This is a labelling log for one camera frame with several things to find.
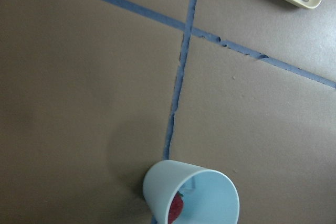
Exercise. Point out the light blue cup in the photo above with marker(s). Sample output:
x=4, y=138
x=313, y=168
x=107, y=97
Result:
x=208, y=195

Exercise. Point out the red fake strawberry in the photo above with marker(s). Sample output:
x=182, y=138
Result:
x=176, y=208

